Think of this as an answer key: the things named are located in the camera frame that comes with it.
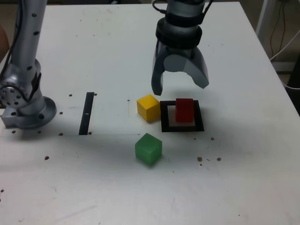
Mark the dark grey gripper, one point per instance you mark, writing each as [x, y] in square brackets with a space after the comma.
[179, 51]

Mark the red cube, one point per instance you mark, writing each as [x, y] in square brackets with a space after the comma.
[184, 112]

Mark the yellow cube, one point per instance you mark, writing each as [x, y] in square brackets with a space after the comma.
[147, 107]

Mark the green cube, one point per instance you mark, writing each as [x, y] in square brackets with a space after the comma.
[147, 150]

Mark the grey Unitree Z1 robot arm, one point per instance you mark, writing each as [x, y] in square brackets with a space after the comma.
[25, 35]

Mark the black tape square outline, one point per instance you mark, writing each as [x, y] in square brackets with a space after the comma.
[164, 117]

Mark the black tape strip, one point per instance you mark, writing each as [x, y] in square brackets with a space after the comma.
[86, 112]

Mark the white table leg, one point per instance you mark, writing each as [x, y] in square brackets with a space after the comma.
[261, 21]

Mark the brown rounded background object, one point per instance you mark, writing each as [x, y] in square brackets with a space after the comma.
[2, 42]

